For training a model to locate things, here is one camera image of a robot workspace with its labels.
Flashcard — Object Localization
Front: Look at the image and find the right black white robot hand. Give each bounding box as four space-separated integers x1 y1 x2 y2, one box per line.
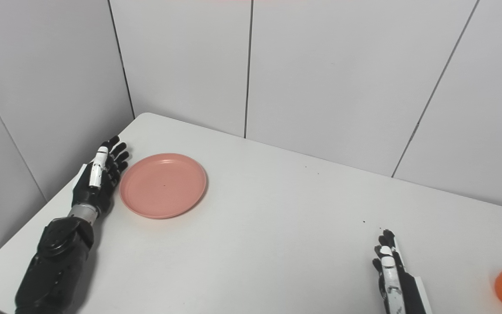
373 229 432 314

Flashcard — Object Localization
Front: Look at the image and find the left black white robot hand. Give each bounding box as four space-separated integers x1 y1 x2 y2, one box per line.
71 136 130 215

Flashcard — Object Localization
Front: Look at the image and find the pink round plate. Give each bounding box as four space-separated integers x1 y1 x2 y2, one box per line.
119 153 208 219

